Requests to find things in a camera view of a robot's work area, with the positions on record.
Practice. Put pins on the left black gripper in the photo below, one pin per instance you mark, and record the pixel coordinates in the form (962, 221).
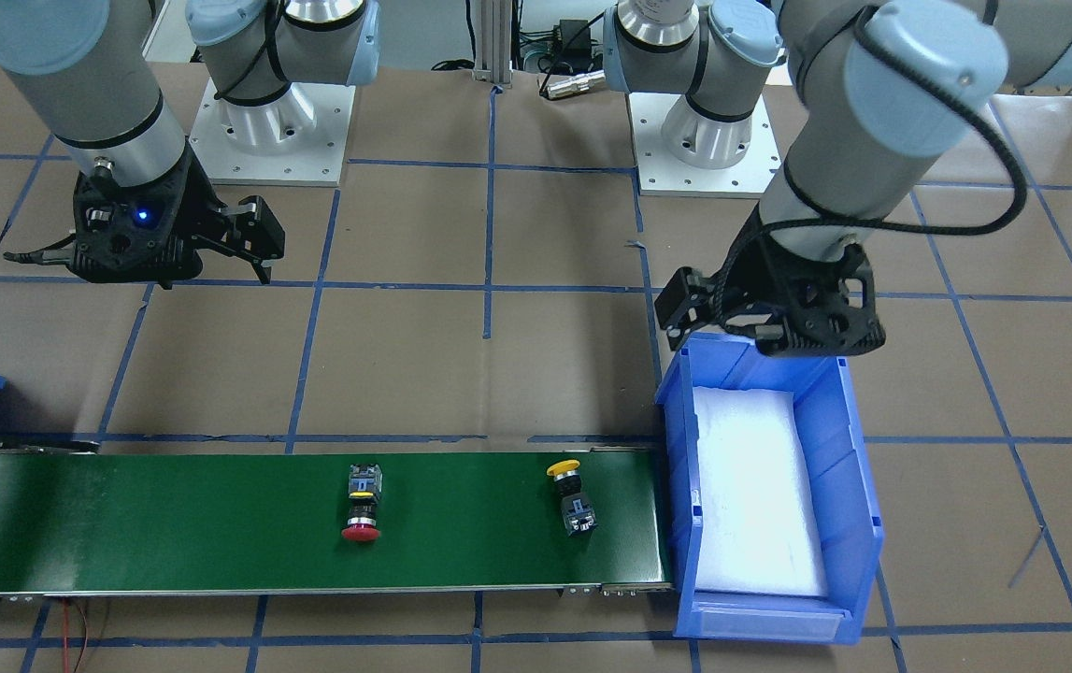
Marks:
(749, 273)

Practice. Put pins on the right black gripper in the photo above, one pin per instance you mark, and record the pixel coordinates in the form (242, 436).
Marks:
(196, 203)

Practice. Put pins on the yellow mushroom push button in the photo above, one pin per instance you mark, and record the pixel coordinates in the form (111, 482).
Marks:
(576, 507)

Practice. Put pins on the red mushroom push button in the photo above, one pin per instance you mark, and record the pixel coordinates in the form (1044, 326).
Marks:
(364, 497)

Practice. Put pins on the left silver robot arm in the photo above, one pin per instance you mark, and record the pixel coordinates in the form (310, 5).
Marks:
(889, 87)

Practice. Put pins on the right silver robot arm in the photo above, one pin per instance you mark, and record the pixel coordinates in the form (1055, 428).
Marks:
(80, 66)

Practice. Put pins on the white foam pad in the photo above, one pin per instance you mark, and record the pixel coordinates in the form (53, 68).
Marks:
(759, 529)

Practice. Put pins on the blue bin with foam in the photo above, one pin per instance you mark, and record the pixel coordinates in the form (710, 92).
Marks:
(841, 487)

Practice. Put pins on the black power adapter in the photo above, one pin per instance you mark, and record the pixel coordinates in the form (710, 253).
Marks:
(572, 38)

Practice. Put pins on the green conveyor belt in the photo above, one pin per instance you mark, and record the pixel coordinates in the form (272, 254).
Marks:
(99, 525)

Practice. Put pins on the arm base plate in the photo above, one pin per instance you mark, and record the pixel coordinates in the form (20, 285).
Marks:
(299, 140)
(680, 153)

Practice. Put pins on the aluminium frame post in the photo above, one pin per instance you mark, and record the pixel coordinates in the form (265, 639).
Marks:
(493, 29)

